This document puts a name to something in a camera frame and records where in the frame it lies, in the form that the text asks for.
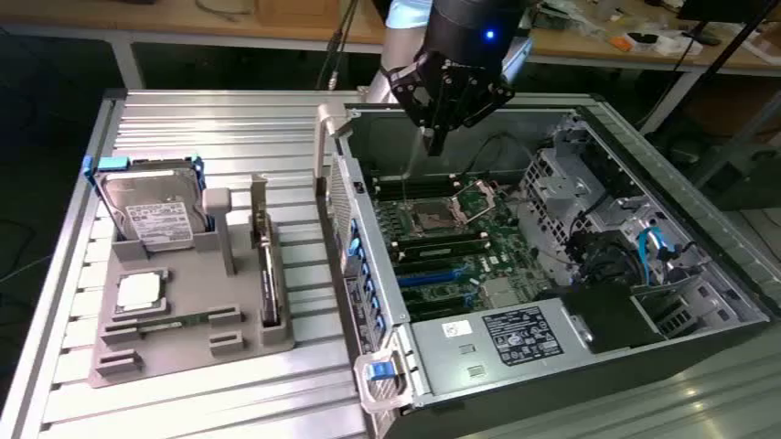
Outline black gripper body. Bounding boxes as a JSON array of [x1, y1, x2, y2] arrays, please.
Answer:
[[423, 0, 533, 78]]

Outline black graphics card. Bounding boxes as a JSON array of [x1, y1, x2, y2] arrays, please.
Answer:
[[248, 172, 284, 328]]

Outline plain grey corner clamp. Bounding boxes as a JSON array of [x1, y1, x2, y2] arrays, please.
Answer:
[[317, 102, 358, 138]]

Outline cluttered wooden desk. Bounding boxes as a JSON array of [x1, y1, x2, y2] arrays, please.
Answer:
[[523, 0, 781, 134]]

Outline metal socket cover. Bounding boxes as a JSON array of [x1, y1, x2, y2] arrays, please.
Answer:
[[450, 179, 499, 226]]

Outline metal disk bay cage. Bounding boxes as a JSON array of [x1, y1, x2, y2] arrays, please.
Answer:
[[518, 145, 618, 240]]

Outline CPU socket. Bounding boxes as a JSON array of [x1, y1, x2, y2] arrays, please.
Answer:
[[406, 198, 457, 232]]

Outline orange and white plastic parts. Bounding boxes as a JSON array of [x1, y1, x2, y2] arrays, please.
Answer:
[[609, 29, 698, 57]]

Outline black RAM stick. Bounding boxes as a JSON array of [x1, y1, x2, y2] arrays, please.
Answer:
[[394, 235, 487, 264]]

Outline green motherboard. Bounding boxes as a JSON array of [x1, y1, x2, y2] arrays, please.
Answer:
[[369, 176, 550, 322]]

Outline black monitor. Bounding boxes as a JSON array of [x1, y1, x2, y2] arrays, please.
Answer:
[[674, 0, 781, 47]]

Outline blue expansion slot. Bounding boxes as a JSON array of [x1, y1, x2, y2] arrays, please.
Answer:
[[395, 269, 462, 288]]

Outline black stand pole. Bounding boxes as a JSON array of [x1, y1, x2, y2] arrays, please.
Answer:
[[701, 0, 780, 79]]

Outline silver chipset heatsink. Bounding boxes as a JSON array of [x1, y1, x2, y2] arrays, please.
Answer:
[[479, 279, 521, 309]]

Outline long wooden desk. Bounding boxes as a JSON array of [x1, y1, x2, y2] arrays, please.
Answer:
[[0, 0, 391, 91]]

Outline hard disk in blue caddy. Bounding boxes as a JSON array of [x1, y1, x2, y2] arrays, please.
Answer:
[[83, 154, 210, 253]]

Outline black plastic shroud box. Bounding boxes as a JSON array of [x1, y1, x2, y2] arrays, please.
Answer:
[[561, 283, 668, 356]]

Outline grey power supply unit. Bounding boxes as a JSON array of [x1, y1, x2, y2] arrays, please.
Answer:
[[409, 299, 594, 397]]

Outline open black PC case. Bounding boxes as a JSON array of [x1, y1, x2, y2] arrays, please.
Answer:
[[314, 93, 781, 439]]

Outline silver CPU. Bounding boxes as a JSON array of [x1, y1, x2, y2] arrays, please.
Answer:
[[116, 273, 164, 309]]

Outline green RAM stick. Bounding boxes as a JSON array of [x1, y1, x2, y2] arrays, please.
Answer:
[[135, 313, 212, 327]]

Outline grey clamp with blue latch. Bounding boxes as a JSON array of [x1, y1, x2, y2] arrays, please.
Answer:
[[353, 351, 413, 415]]

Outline grey parts rack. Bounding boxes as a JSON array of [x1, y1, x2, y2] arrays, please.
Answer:
[[87, 185, 299, 390]]

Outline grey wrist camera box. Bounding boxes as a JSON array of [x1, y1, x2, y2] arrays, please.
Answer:
[[501, 35, 535, 88]]

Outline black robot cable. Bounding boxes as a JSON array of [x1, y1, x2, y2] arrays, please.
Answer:
[[315, 0, 362, 92]]

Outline blue disk wire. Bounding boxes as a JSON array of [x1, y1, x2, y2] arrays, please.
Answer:
[[636, 227, 674, 287]]

